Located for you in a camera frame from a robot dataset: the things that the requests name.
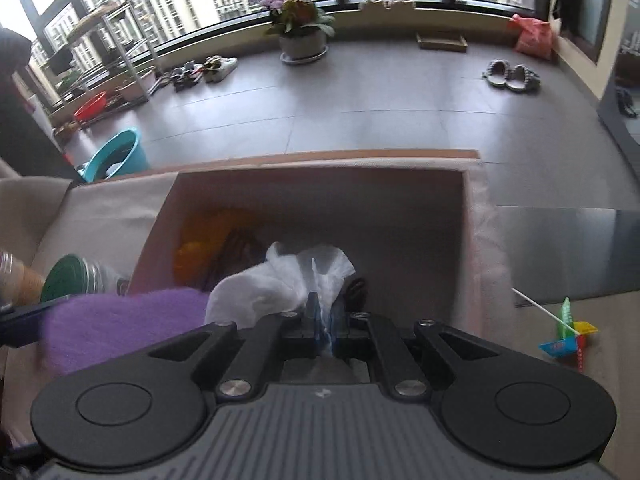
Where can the brown furry toy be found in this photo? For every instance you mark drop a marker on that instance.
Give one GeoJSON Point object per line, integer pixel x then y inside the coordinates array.
{"type": "Point", "coordinates": [241, 252]}

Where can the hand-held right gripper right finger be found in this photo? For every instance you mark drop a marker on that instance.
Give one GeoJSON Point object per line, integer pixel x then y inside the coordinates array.
{"type": "Point", "coordinates": [340, 322]}

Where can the white carved ornament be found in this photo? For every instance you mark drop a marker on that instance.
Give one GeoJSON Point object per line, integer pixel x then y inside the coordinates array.
{"type": "Point", "coordinates": [387, 2]}

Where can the purple heart-shaped sponge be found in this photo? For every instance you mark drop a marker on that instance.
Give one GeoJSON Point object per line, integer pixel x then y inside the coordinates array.
{"type": "Point", "coordinates": [125, 320]}

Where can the white flower pot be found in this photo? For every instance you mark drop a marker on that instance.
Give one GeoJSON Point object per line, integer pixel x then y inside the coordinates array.
{"type": "Point", "coordinates": [134, 87]}

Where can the grey washing machine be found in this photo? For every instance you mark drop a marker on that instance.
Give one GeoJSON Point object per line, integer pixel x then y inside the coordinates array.
{"type": "Point", "coordinates": [607, 127]}

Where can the potted purple flowers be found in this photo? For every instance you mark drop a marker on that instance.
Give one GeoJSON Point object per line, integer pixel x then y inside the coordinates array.
{"type": "Point", "coordinates": [300, 45]}

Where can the red plastic basin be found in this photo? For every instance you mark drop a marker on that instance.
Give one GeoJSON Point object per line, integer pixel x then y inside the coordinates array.
{"type": "Point", "coordinates": [92, 105]}

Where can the clear-lid jar with tan label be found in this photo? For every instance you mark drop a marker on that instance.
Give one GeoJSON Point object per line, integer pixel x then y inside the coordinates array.
{"type": "Point", "coordinates": [20, 280]}

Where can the orange fabric flower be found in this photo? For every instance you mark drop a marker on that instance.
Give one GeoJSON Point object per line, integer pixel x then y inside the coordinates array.
{"type": "Point", "coordinates": [200, 240]}

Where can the green-lid plastic jar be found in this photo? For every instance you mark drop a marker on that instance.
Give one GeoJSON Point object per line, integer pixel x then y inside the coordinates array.
{"type": "Point", "coordinates": [65, 277]}

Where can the white sneaker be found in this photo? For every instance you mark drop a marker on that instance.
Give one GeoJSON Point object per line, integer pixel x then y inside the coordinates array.
{"type": "Point", "coordinates": [220, 67]}

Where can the pink cardboard box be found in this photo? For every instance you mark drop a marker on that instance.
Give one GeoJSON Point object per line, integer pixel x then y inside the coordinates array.
{"type": "Point", "coordinates": [325, 210]}

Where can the flat cardboard tray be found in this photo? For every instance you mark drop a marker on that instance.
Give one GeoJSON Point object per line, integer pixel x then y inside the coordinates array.
{"type": "Point", "coordinates": [442, 42]}

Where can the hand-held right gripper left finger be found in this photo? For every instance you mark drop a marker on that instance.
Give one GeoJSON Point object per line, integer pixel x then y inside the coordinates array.
{"type": "Point", "coordinates": [312, 315]}

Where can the grey framed door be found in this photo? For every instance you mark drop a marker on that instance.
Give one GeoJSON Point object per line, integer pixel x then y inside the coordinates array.
{"type": "Point", "coordinates": [597, 10]}

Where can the colourful pinwheel toy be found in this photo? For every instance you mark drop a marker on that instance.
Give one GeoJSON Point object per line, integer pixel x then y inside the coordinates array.
{"type": "Point", "coordinates": [565, 345]}

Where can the black hanging bag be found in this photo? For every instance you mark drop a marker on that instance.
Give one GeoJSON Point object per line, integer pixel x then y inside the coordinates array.
{"type": "Point", "coordinates": [565, 0]}

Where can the grey metal cabinet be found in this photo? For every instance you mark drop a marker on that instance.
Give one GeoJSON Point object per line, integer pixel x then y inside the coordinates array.
{"type": "Point", "coordinates": [575, 250]}

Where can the white tissue paper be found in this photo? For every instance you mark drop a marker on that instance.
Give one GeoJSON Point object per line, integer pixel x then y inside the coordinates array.
{"type": "Point", "coordinates": [260, 290]}

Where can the teal plastic bucket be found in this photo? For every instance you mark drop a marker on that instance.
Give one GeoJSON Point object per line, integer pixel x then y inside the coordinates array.
{"type": "Point", "coordinates": [135, 155]}

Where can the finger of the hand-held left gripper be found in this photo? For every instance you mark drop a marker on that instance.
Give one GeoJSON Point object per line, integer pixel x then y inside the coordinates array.
{"type": "Point", "coordinates": [20, 322]}

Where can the red plastic bag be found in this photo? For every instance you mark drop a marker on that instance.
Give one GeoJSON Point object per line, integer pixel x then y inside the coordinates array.
{"type": "Point", "coordinates": [532, 35]}

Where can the grey shoe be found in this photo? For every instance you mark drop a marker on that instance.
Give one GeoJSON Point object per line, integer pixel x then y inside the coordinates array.
{"type": "Point", "coordinates": [185, 77]}

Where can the metal storage rack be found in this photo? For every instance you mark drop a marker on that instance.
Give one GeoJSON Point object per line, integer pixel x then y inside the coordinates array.
{"type": "Point", "coordinates": [115, 45]}

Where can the grey fluffy slipper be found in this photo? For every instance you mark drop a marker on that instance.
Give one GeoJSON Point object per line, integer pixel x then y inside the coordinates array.
{"type": "Point", "coordinates": [497, 74]}
{"type": "Point", "coordinates": [525, 79]}

